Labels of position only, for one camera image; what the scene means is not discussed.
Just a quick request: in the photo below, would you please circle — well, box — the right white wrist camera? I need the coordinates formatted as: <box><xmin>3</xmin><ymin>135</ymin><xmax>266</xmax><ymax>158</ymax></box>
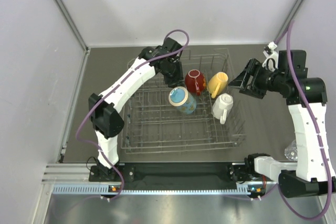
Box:
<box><xmin>262</xmin><ymin>41</ymin><xmax>279</xmax><ymax>72</ymax></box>

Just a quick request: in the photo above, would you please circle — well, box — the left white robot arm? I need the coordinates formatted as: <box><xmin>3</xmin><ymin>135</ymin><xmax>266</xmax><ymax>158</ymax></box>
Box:
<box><xmin>89</xmin><ymin>37</ymin><xmax>183</xmax><ymax>180</ymax></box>

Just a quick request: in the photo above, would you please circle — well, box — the yellow mug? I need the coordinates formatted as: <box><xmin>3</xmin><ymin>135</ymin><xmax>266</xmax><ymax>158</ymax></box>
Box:
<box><xmin>207</xmin><ymin>72</ymin><xmax>228</xmax><ymax>99</ymax></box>

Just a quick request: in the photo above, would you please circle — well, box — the red mug white inside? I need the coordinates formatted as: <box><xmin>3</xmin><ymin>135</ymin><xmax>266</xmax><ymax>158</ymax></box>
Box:
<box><xmin>184</xmin><ymin>69</ymin><xmax>206</xmax><ymax>96</ymax></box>

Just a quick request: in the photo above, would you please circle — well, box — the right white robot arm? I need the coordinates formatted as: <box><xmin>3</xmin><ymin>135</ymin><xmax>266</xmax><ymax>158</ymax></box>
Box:
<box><xmin>229</xmin><ymin>50</ymin><xmax>335</xmax><ymax>198</ymax></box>

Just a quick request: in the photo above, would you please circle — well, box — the blue patterned mug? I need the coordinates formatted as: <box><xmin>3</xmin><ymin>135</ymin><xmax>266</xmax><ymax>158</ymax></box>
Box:
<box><xmin>168</xmin><ymin>86</ymin><xmax>197</xmax><ymax>115</ymax></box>

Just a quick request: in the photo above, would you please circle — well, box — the grey wire dish rack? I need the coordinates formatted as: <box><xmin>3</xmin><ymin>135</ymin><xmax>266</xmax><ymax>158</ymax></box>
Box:
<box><xmin>120</xmin><ymin>48</ymin><xmax>250</xmax><ymax>154</ymax></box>

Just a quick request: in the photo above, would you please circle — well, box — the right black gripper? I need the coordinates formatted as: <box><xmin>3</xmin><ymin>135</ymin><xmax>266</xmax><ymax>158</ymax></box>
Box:
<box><xmin>228</xmin><ymin>58</ymin><xmax>287</xmax><ymax>98</ymax></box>

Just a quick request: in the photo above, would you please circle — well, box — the grey slotted cable duct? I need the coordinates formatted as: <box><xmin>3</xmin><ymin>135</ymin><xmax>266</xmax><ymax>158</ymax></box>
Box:
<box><xmin>52</xmin><ymin>184</ymin><xmax>265</xmax><ymax>196</ymax></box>

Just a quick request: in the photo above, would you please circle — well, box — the clear glass cup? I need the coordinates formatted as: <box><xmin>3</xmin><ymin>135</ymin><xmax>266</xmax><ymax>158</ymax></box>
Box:
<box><xmin>284</xmin><ymin>140</ymin><xmax>298</xmax><ymax>162</ymax></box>

